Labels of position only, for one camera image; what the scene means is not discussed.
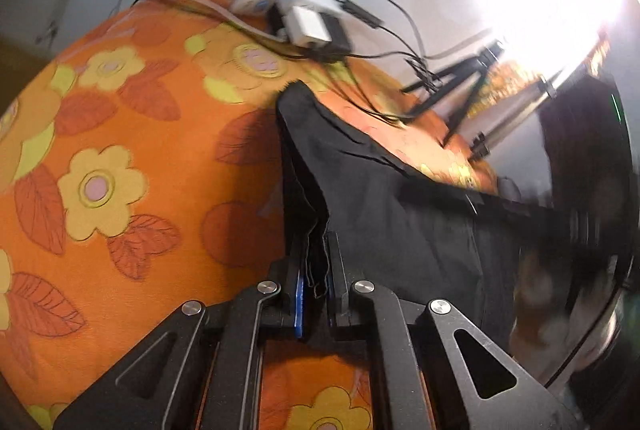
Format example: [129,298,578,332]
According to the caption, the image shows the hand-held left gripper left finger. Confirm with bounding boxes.
[52,235,308,430]

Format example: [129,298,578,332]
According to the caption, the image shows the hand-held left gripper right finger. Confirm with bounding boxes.
[322,233,581,430]

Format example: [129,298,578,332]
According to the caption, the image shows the black pants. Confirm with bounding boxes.
[276,80,576,356]

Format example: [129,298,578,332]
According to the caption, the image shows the tall black tripod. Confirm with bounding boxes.
[467,38,611,161]

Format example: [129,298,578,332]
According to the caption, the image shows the yellow floral cloth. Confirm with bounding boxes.
[465,40,611,116]

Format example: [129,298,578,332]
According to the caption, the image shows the small black tripod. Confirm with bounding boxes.
[402,40,506,143]

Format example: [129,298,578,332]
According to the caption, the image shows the orange floral bed sheet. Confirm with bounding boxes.
[0,0,501,430]

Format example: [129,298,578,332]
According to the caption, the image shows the black power adapter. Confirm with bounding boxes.
[320,13,352,60]

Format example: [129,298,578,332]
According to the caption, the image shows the white charger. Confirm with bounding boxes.
[286,5,334,47]

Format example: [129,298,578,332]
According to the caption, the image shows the white cable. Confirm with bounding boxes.
[165,0,287,44]

